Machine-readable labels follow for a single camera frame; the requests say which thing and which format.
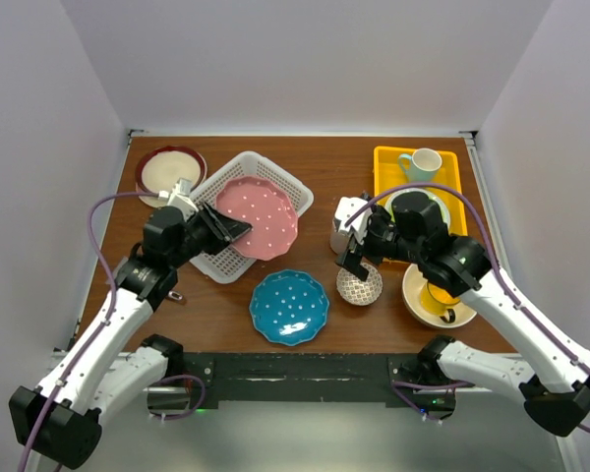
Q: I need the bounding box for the pink dotted scalloped plate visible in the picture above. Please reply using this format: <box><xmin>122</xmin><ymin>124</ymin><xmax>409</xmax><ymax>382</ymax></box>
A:
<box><xmin>215</xmin><ymin>176</ymin><xmax>298</xmax><ymax>261</ymax></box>

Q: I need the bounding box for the blue dotted scalloped plate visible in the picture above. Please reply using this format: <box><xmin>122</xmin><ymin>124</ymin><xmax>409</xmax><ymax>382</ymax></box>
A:
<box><xmin>249</xmin><ymin>269</ymin><xmax>329</xmax><ymax>347</ymax></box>

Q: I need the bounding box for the yellow plastic tray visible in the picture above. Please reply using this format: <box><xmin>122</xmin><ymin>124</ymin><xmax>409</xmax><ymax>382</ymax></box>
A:
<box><xmin>374</xmin><ymin>146</ymin><xmax>468</xmax><ymax>235</ymax></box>

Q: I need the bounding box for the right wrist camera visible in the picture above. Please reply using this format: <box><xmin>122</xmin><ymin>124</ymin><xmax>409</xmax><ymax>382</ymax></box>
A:
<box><xmin>333</xmin><ymin>197</ymin><xmax>372</xmax><ymax>244</ymax></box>

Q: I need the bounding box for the white plastic basket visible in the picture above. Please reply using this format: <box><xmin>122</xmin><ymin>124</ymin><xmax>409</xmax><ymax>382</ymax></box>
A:
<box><xmin>190</xmin><ymin>150</ymin><xmax>314</xmax><ymax>284</ymax></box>

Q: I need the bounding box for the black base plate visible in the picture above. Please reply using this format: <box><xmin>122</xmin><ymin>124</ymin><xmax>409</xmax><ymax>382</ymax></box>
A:
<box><xmin>127</xmin><ymin>351</ymin><xmax>476</xmax><ymax>414</ymax></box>

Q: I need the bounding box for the spatula with wooden handle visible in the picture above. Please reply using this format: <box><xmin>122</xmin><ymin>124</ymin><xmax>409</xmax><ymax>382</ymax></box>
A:
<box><xmin>166</xmin><ymin>290</ymin><xmax>184</xmax><ymax>303</ymax></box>

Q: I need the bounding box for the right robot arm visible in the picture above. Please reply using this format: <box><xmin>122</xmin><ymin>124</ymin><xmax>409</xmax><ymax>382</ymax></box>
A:
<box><xmin>333</xmin><ymin>184</ymin><xmax>590</xmax><ymax>437</ymax></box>

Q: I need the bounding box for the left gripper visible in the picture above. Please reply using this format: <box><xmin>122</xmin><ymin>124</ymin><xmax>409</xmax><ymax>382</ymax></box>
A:
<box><xmin>169</xmin><ymin>200</ymin><xmax>251</xmax><ymax>268</ymax></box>

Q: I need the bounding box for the light blue mug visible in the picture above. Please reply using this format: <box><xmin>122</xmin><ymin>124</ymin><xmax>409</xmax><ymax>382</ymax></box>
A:
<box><xmin>397</xmin><ymin>147</ymin><xmax>443</xmax><ymax>183</ymax></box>

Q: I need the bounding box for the pink purple mug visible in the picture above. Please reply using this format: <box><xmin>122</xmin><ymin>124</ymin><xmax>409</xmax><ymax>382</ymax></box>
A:
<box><xmin>329</xmin><ymin>230</ymin><xmax>349</xmax><ymax>255</ymax></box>

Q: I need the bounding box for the yellow glass cup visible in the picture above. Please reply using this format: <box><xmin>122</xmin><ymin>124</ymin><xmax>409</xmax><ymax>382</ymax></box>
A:
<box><xmin>420</xmin><ymin>282</ymin><xmax>461</xmax><ymax>324</ymax></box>

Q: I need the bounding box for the red rimmed cream plate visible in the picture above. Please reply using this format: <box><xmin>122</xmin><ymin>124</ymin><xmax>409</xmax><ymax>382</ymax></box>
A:
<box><xmin>135</xmin><ymin>146</ymin><xmax>207</xmax><ymax>193</ymax></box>

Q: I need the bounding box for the cream ceramic bowl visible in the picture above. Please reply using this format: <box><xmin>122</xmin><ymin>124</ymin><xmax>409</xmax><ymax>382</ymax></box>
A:
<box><xmin>402</xmin><ymin>265</ymin><xmax>477</xmax><ymax>329</ymax></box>

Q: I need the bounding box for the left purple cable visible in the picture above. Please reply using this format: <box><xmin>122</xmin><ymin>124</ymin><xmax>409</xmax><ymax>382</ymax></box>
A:
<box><xmin>17</xmin><ymin>192</ymin><xmax>206</xmax><ymax>472</ymax></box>

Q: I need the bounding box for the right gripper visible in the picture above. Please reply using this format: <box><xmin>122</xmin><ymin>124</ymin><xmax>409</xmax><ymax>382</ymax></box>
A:
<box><xmin>334</xmin><ymin>205</ymin><xmax>424</xmax><ymax>280</ymax></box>

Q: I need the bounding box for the lime green plate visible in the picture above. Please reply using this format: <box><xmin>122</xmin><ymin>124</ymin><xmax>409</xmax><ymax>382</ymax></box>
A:
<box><xmin>383</xmin><ymin>188</ymin><xmax>451</xmax><ymax>233</ymax></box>

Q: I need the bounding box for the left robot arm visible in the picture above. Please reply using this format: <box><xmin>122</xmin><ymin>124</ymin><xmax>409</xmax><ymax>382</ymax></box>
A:
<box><xmin>9</xmin><ymin>204</ymin><xmax>252</xmax><ymax>471</ymax></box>

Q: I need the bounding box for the purple patterned small bowl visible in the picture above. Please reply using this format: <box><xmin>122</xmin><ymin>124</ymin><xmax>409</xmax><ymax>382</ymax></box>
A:
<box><xmin>336</xmin><ymin>262</ymin><xmax>384</xmax><ymax>306</ymax></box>

